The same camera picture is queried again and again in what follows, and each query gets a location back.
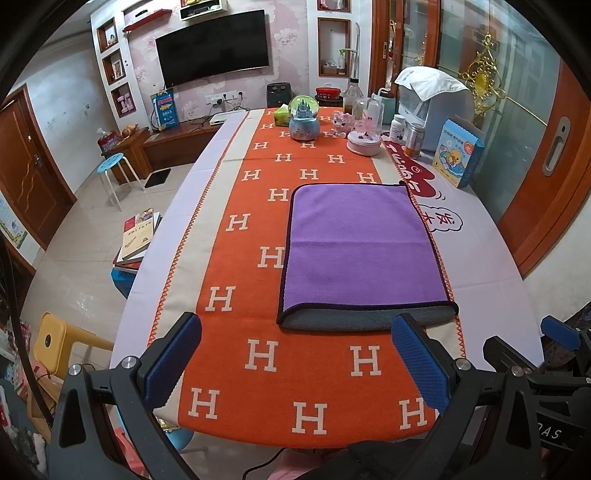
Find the stack of books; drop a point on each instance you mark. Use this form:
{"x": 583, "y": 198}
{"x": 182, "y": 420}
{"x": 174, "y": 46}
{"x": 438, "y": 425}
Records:
{"x": 138, "y": 232}

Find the wooden TV cabinet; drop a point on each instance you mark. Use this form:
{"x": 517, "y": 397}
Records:
{"x": 148, "y": 152}

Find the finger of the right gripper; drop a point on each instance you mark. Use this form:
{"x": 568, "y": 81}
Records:
{"x": 561, "y": 333}

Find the white cloth on appliance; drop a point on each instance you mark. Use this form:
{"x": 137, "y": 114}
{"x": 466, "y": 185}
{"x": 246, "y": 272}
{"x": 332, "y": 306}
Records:
{"x": 428, "y": 82}

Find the orange H pattern table runner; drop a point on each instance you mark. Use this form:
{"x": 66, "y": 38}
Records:
{"x": 249, "y": 379}

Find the purple grey towel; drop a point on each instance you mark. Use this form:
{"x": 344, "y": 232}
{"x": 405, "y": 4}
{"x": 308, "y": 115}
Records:
{"x": 357, "y": 256}

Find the blue castle snow globe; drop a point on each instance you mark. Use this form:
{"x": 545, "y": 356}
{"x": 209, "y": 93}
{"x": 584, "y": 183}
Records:
{"x": 304, "y": 125}

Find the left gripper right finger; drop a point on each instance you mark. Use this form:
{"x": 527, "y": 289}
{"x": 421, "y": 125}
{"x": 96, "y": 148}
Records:
{"x": 487, "y": 424}

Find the red pot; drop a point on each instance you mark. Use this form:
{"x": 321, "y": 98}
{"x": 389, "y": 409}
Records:
{"x": 328, "y": 93}

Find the white water dispenser appliance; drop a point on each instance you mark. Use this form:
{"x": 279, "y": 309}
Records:
{"x": 432, "y": 113}

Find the yellow plastic chair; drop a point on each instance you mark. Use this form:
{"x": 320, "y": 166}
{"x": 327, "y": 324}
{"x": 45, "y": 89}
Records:
{"x": 55, "y": 341}

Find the black flat television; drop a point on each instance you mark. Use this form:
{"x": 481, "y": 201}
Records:
{"x": 226, "y": 44}

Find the gold door ornament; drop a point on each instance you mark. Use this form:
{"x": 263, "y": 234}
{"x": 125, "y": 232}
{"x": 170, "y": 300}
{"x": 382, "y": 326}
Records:
{"x": 483, "y": 79}

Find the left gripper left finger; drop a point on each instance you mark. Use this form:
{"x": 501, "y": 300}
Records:
{"x": 83, "y": 444}

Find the blue round stool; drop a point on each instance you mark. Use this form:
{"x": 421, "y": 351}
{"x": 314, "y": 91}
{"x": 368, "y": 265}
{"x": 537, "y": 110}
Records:
{"x": 105, "y": 171}

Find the blue standing sign board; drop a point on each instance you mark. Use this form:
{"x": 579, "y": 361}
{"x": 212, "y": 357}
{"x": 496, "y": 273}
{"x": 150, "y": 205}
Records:
{"x": 164, "y": 115}

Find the pink glass dome ornament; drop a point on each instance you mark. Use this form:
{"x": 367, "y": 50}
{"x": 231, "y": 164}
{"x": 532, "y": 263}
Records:
{"x": 365, "y": 137}

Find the red tissue box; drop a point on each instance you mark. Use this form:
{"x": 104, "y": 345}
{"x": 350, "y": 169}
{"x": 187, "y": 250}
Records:
{"x": 107, "y": 140}

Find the silver orange supplement jar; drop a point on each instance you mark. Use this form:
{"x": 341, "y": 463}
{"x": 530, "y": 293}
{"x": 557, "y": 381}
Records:
{"x": 414, "y": 141}

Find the clear glass bottle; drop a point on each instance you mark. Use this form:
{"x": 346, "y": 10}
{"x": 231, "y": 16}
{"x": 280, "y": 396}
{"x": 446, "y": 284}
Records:
{"x": 352, "y": 94}

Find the green tissue box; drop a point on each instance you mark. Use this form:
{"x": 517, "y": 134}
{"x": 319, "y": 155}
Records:
{"x": 281, "y": 116}

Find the brown wooden door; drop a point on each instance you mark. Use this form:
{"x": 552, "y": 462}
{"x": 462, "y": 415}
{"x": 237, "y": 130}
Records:
{"x": 30, "y": 179}

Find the white pill bottle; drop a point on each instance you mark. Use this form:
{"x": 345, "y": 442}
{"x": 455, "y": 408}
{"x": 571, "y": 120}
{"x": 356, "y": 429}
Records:
{"x": 398, "y": 129}

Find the black small heater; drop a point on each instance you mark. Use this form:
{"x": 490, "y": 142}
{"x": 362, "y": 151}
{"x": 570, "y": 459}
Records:
{"x": 278, "y": 94}

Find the blue duck picture box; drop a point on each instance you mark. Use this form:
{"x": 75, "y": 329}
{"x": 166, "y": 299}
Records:
{"x": 459, "y": 150}

